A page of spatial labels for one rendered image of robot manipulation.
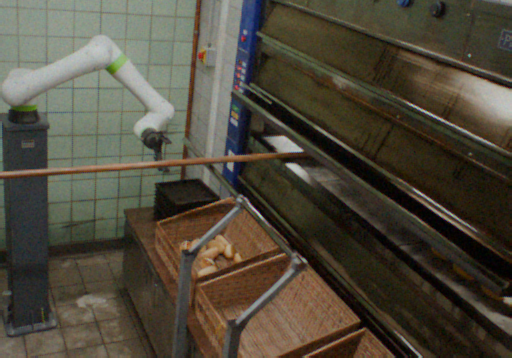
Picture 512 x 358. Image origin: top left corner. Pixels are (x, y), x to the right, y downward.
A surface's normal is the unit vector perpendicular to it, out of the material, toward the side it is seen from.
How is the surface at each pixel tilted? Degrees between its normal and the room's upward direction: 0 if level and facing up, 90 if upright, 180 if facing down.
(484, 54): 89
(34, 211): 90
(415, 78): 70
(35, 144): 90
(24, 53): 90
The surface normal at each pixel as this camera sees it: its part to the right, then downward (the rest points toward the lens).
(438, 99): -0.80, -0.26
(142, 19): 0.42, 0.40
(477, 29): -0.90, 0.07
